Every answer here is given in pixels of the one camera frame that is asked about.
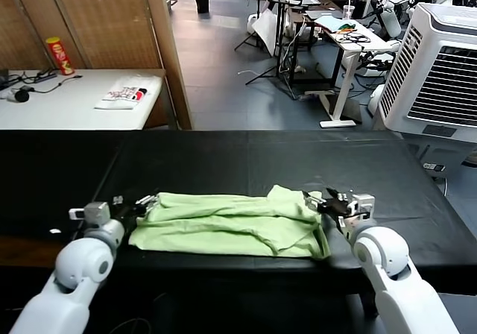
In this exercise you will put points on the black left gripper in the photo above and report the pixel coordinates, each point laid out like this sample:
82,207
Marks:
124,212

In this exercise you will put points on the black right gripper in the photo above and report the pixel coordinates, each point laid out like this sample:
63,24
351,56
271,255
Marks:
335,209

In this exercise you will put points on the light green t-shirt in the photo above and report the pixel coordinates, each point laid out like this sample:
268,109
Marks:
223,226

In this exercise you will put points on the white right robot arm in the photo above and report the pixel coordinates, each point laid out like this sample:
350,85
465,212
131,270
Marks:
391,274

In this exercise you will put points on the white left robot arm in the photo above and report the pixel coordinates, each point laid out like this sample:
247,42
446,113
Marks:
71,270

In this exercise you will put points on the black table cover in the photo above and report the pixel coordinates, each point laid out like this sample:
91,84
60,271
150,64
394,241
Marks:
238,155

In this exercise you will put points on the white folded printed t-shirt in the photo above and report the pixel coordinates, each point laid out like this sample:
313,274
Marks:
124,93

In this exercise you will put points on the white floor power strip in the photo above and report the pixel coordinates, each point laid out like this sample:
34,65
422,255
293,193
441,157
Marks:
434,167

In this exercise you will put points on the white side table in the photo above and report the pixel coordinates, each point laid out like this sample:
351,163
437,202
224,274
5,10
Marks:
56,110

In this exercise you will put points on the white standing desk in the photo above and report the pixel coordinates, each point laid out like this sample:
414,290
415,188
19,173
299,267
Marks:
346,50

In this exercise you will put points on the black grey handheld device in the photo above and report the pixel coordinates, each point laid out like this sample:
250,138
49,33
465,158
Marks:
20,94

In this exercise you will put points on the black tripod stand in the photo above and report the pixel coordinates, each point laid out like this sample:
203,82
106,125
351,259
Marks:
277,43

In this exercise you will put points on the red chips can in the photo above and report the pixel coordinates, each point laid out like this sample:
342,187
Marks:
60,56

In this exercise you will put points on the white air cooler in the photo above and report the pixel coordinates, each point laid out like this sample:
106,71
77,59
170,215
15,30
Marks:
436,73

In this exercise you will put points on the colourful cloth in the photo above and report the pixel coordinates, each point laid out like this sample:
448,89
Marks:
346,27

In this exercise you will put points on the white reflector board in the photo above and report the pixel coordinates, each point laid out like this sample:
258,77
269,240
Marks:
265,28

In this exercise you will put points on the wooden folding screen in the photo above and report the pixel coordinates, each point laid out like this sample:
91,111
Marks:
104,21

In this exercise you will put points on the grey laptop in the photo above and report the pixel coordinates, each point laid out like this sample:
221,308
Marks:
324,14

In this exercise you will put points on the plastic cup with straw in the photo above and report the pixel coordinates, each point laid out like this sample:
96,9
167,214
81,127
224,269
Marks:
348,11

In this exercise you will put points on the white humanoid robot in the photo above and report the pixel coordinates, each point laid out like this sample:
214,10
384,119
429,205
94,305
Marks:
389,17

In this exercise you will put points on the black trash bin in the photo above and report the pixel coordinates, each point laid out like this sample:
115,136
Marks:
202,2

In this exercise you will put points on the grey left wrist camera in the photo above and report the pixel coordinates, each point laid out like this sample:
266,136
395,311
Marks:
97,214

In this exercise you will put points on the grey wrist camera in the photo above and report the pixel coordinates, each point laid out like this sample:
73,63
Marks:
97,214
362,207

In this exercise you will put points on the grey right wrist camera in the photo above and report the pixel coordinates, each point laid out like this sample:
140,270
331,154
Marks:
362,207

